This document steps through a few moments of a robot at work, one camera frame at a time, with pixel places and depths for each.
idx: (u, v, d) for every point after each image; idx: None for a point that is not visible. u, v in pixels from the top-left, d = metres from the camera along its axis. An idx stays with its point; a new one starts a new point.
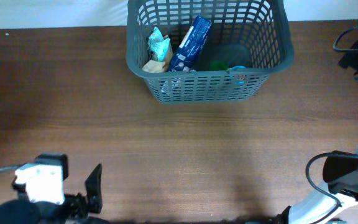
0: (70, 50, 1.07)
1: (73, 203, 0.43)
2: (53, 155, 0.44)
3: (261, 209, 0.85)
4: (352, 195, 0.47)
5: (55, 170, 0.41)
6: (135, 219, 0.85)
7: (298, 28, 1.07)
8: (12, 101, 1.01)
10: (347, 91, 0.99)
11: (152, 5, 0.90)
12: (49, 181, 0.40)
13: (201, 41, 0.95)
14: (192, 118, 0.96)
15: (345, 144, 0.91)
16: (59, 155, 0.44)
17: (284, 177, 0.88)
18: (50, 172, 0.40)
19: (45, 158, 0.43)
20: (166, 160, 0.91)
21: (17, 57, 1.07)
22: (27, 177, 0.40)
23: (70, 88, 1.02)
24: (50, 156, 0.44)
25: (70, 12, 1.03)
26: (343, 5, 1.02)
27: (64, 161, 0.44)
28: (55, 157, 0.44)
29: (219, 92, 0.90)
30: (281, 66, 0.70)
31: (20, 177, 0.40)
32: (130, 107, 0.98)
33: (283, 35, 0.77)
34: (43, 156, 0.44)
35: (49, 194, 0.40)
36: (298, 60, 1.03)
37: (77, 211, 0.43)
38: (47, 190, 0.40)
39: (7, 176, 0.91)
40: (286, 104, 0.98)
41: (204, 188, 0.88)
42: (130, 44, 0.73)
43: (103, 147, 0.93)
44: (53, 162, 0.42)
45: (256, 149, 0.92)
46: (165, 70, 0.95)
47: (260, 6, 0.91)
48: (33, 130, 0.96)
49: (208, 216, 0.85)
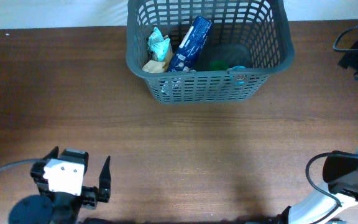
0: (69, 50, 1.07)
1: (87, 195, 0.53)
2: (77, 154, 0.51)
3: (261, 209, 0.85)
4: (352, 195, 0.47)
5: (77, 168, 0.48)
6: (135, 219, 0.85)
7: (298, 28, 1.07)
8: (12, 102, 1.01)
10: (347, 91, 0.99)
11: (152, 5, 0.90)
12: (71, 175, 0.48)
13: (201, 41, 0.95)
14: (192, 118, 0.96)
15: (345, 144, 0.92)
16: (82, 154, 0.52)
17: (284, 177, 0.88)
18: (73, 169, 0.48)
19: (69, 155, 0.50)
20: (166, 160, 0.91)
21: (17, 57, 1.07)
22: (57, 171, 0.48)
23: (70, 88, 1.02)
24: (77, 156, 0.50)
25: (70, 12, 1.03)
26: (343, 5, 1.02)
27: (84, 160, 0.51)
28: (79, 157, 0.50)
29: (219, 92, 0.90)
30: (281, 66, 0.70)
31: (50, 172, 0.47)
32: (130, 108, 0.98)
33: (283, 35, 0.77)
34: (68, 153, 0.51)
35: (69, 186, 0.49)
36: (298, 60, 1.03)
37: (90, 200, 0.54)
38: (68, 183, 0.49)
39: (7, 176, 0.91)
40: (286, 104, 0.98)
41: (203, 188, 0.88)
42: (130, 44, 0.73)
43: (103, 147, 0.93)
44: (76, 161, 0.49)
45: (256, 149, 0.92)
46: (165, 70, 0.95)
47: (260, 6, 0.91)
48: (33, 130, 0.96)
49: (208, 216, 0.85)
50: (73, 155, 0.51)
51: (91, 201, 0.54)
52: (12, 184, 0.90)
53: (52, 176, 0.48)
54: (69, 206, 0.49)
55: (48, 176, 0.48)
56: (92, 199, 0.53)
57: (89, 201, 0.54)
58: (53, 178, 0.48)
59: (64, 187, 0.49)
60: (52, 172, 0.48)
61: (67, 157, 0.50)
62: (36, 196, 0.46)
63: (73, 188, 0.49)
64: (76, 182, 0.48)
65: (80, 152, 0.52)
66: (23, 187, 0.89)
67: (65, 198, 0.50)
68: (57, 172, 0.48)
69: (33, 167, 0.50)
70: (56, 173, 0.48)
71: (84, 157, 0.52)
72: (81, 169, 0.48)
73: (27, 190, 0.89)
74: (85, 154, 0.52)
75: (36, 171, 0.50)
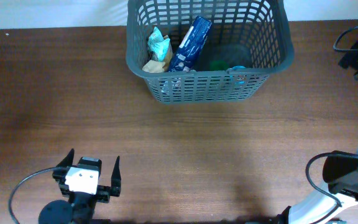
0: (70, 50, 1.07)
1: (102, 193, 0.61)
2: (92, 161, 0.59)
3: (261, 209, 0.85)
4: (352, 195, 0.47)
5: (92, 174, 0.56)
6: (136, 219, 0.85)
7: (298, 28, 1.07)
8: (12, 102, 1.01)
10: (347, 91, 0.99)
11: (152, 5, 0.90)
12: (87, 180, 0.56)
13: (201, 41, 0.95)
14: (192, 118, 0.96)
15: (345, 144, 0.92)
16: (96, 161, 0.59)
17: (284, 177, 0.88)
18: (89, 175, 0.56)
19: (84, 162, 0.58)
20: (166, 160, 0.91)
21: (17, 57, 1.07)
22: (76, 177, 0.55)
23: (70, 88, 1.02)
24: (92, 163, 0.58)
25: (70, 12, 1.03)
26: (343, 5, 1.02)
27: (98, 167, 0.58)
28: (94, 164, 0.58)
29: (219, 92, 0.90)
30: (281, 66, 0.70)
31: (70, 178, 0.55)
32: (130, 107, 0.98)
33: (283, 35, 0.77)
34: (83, 160, 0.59)
35: (85, 189, 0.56)
36: (298, 60, 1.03)
37: (104, 196, 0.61)
38: (84, 186, 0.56)
39: (7, 175, 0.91)
40: (286, 104, 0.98)
41: (204, 188, 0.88)
42: (130, 44, 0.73)
43: (103, 147, 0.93)
44: (91, 167, 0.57)
45: (256, 149, 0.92)
46: (165, 70, 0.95)
47: (260, 6, 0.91)
48: (33, 129, 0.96)
49: (208, 216, 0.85)
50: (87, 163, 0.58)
51: (104, 197, 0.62)
52: (12, 184, 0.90)
53: (71, 181, 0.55)
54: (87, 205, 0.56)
55: (68, 182, 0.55)
56: (105, 195, 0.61)
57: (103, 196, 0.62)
58: (72, 184, 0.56)
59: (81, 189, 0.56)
60: (71, 178, 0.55)
61: (84, 164, 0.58)
62: (58, 202, 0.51)
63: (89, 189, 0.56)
64: (91, 184, 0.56)
65: (94, 159, 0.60)
66: (23, 187, 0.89)
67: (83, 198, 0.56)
68: (76, 178, 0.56)
69: (55, 171, 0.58)
70: (75, 179, 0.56)
71: (98, 163, 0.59)
72: (96, 175, 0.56)
73: (27, 190, 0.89)
74: (99, 162, 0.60)
75: (58, 175, 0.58)
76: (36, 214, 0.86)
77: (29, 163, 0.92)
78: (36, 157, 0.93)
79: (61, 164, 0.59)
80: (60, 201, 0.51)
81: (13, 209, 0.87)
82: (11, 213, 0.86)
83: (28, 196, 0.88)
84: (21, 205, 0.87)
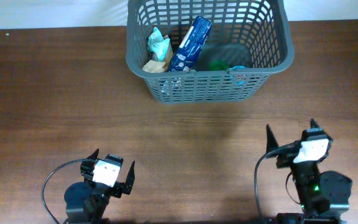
0: (70, 50, 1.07)
1: (117, 187, 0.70)
2: (115, 157, 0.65)
3: (261, 209, 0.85)
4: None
5: (115, 168, 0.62)
6: (135, 219, 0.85)
7: (298, 29, 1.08)
8: (12, 101, 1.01)
10: (347, 91, 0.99)
11: (152, 4, 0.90)
12: (110, 173, 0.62)
13: (201, 41, 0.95)
14: (192, 118, 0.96)
15: (345, 144, 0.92)
16: (120, 158, 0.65)
17: (284, 177, 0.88)
18: (112, 169, 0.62)
19: (110, 158, 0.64)
20: (166, 161, 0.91)
21: (17, 57, 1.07)
22: (100, 170, 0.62)
23: (70, 88, 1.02)
24: (115, 159, 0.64)
25: (70, 12, 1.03)
26: (343, 5, 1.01)
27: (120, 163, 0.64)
28: (118, 160, 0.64)
29: (219, 92, 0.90)
30: (280, 66, 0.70)
31: (97, 170, 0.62)
32: (129, 108, 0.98)
33: (282, 36, 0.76)
34: (109, 156, 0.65)
35: (107, 178, 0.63)
36: (298, 60, 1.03)
37: (118, 190, 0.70)
38: (106, 178, 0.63)
39: (7, 176, 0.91)
40: (285, 104, 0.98)
41: (203, 188, 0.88)
42: (130, 43, 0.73)
43: (102, 146, 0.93)
44: (114, 162, 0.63)
45: (256, 149, 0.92)
46: (165, 70, 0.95)
47: (260, 6, 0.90)
48: (33, 130, 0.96)
49: (208, 216, 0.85)
50: (112, 158, 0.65)
51: (118, 191, 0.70)
52: (12, 184, 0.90)
53: (97, 172, 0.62)
54: (104, 194, 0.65)
55: (95, 170, 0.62)
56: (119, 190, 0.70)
57: (117, 191, 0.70)
58: (97, 174, 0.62)
59: (102, 179, 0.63)
60: (98, 170, 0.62)
61: (110, 159, 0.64)
62: (78, 183, 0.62)
63: (110, 182, 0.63)
64: (112, 177, 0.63)
65: (119, 157, 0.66)
66: (23, 186, 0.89)
67: (102, 188, 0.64)
68: (101, 169, 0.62)
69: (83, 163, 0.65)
70: (100, 171, 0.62)
71: (121, 160, 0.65)
72: (117, 170, 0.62)
73: (27, 190, 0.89)
74: (122, 159, 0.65)
75: (84, 166, 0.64)
76: (36, 214, 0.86)
77: (29, 163, 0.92)
78: (36, 157, 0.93)
79: (90, 157, 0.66)
80: (80, 183, 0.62)
81: (13, 210, 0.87)
82: (11, 213, 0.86)
83: (28, 196, 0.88)
84: (20, 205, 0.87)
